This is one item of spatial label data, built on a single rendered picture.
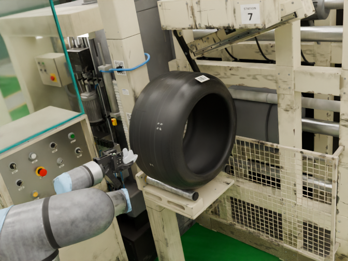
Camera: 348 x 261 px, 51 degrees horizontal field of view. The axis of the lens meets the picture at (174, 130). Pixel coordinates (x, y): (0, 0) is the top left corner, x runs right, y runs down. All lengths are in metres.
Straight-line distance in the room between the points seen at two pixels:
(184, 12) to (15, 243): 1.34
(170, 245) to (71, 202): 1.64
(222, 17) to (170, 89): 0.40
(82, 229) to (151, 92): 0.96
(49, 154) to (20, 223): 1.23
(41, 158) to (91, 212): 1.21
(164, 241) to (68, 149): 0.83
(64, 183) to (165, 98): 0.57
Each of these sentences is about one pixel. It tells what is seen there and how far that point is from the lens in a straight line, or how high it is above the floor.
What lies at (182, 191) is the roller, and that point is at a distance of 1.83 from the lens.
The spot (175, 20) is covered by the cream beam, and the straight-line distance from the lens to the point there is 1.89.
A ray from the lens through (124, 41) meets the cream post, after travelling 1.81.
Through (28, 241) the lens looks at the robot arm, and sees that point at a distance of 0.84.
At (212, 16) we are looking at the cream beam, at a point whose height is 1.70.
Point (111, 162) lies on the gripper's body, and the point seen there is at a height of 1.27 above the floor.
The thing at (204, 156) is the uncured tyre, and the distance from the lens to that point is 2.04.
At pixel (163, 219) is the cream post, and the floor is 0.56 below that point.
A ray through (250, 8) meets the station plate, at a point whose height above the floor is 1.72.
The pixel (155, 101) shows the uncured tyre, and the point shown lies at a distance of 1.62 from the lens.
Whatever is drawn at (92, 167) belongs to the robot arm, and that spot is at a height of 1.30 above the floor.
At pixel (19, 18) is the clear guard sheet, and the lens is 1.88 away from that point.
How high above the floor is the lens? 1.95
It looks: 25 degrees down
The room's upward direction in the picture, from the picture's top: 10 degrees counter-clockwise
